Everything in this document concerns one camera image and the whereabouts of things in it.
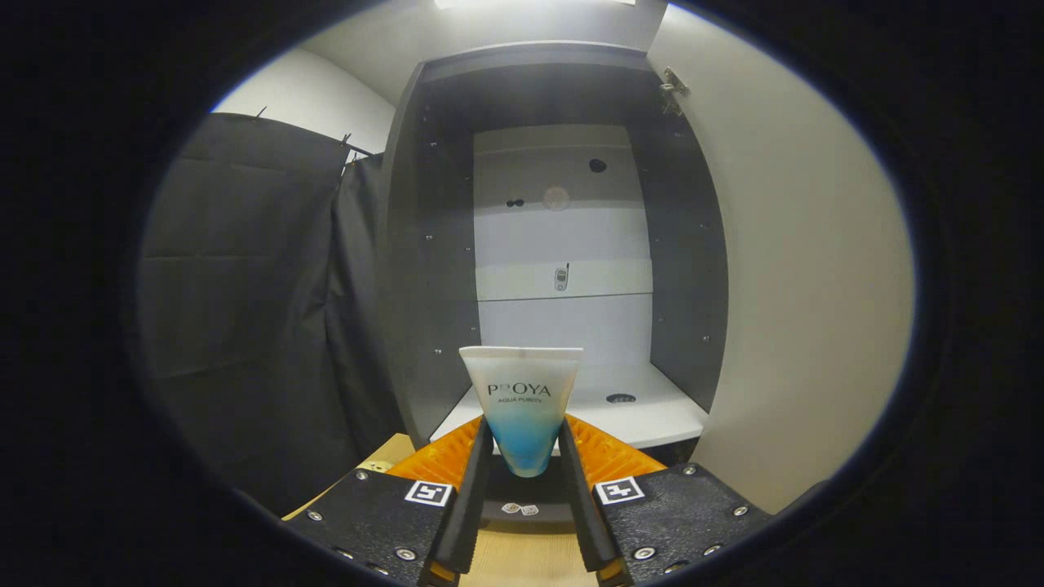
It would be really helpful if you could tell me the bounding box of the large ceiling light panel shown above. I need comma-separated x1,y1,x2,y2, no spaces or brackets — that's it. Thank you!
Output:
432,0,637,9

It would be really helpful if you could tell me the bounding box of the white and blue tube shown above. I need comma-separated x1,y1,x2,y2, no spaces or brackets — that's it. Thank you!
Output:
458,346,585,479

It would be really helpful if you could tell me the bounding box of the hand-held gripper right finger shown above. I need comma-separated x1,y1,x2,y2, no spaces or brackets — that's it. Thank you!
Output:
559,414,774,587

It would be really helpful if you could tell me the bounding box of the grey cabinet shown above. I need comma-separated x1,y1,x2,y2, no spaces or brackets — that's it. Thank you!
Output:
377,41,731,524

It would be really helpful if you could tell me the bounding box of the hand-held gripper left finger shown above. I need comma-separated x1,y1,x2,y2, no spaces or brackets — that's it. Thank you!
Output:
281,414,494,587

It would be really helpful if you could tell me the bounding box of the black backdrop cloth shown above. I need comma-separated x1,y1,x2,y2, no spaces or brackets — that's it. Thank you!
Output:
137,113,409,519

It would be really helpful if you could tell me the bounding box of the white cabinet shelf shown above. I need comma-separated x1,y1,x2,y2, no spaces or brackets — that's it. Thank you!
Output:
430,363,709,452

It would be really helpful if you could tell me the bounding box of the metal door hinge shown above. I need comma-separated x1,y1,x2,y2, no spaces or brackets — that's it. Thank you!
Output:
659,67,691,115

